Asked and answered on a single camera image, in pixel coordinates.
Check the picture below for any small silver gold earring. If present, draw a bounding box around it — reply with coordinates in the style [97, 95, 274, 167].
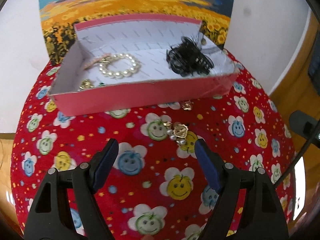
[181, 100, 193, 111]

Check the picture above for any gold pearl earring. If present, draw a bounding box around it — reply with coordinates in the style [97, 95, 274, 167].
[163, 121, 189, 146]

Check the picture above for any black hair claw with mesh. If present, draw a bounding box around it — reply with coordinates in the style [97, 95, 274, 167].
[166, 32, 221, 77]

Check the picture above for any gold pearl brooch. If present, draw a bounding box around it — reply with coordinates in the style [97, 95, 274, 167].
[78, 79, 106, 91]

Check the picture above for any white pearl bracelet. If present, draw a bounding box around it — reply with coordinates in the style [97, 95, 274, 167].
[98, 52, 142, 80]

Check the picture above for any pink hair clip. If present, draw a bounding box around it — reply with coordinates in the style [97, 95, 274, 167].
[82, 54, 112, 70]

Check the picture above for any red smiley flower tablecloth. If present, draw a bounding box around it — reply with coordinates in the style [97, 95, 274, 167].
[11, 61, 291, 239]

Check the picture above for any pink cardboard box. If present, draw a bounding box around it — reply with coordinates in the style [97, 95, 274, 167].
[48, 14, 239, 116]

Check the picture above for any sunflower field painting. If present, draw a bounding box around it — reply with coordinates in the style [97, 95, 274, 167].
[39, 0, 234, 65]

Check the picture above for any black cable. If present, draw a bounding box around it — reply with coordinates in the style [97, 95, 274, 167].
[273, 129, 320, 188]

